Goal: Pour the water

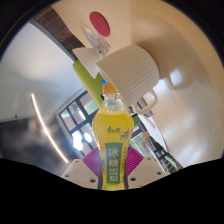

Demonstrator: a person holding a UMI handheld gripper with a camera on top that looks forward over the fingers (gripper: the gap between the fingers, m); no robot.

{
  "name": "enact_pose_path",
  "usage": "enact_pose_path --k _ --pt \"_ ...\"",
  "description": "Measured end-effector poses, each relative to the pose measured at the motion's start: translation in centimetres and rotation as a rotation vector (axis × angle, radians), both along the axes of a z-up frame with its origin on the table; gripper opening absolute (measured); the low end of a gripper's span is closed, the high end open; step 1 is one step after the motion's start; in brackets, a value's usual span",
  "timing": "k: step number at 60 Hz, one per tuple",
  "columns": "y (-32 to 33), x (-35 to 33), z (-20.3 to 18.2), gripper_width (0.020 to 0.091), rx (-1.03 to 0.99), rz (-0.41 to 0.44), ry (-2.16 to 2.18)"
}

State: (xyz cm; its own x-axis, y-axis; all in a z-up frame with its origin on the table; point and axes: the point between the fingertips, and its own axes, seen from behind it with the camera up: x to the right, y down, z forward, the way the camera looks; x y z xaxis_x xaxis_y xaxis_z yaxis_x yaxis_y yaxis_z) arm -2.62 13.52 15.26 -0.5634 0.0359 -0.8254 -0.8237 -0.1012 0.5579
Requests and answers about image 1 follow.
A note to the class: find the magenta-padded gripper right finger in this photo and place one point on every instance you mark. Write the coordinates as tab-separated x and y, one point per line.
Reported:
146	171

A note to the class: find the white ribbed mug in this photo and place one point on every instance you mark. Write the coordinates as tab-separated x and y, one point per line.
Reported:
130	73

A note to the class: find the long curved light strip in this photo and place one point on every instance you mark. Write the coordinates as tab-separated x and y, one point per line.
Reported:
45	128

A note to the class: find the flat round red coaster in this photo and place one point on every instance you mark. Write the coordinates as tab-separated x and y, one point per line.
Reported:
99	24

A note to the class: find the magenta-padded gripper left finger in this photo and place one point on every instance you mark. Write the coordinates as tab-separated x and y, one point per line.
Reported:
78	173

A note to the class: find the black pendant lamps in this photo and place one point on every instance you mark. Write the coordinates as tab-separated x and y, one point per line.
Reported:
78	142

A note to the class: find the small blue-capped tube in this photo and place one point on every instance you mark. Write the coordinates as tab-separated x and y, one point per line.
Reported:
103	81

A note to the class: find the green upholstered bench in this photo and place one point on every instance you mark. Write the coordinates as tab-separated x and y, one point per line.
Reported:
88	83

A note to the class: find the yellow drink bottle orange cap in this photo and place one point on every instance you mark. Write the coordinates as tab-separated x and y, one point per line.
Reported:
112	133

